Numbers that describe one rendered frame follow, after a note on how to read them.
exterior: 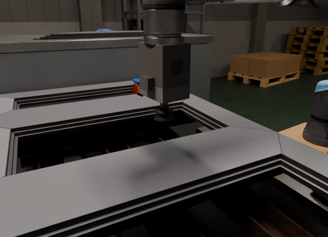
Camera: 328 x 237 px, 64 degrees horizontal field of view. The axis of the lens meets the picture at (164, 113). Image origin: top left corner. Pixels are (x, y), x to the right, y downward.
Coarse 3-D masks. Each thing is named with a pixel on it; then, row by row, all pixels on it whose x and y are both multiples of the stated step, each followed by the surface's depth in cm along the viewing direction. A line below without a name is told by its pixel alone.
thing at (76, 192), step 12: (60, 168) 54; (72, 168) 54; (84, 168) 54; (60, 180) 50; (72, 180) 50; (84, 180) 50; (96, 180) 50; (60, 192) 46; (72, 192) 46; (84, 192) 46; (96, 192) 46; (60, 204) 43; (72, 204) 43; (84, 204) 43; (96, 204) 43; (108, 204) 43; (60, 216) 41; (72, 216) 41
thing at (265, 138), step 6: (246, 132) 71; (252, 132) 71; (258, 132) 71; (264, 132) 71; (258, 138) 67; (264, 138) 67; (270, 138) 67; (276, 138) 67; (264, 144) 64; (270, 144) 64; (276, 144) 64; (276, 150) 61
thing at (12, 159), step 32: (32, 96) 104; (64, 96) 109; (96, 96) 115; (32, 128) 76; (64, 128) 79; (288, 160) 58; (160, 192) 47; (192, 192) 50; (320, 192) 51; (64, 224) 40; (96, 224) 42
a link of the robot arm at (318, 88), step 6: (318, 84) 94; (324, 84) 91; (318, 90) 93; (324, 90) 91; (318, 96) 93; (324, 96) 91; (318, 102) 94; (324, 102) 92; (312, 108) 98; (318, 108) 94; (324, 108) 92; (312, 114) 97; (318, 114) 94; (324, 114) 93
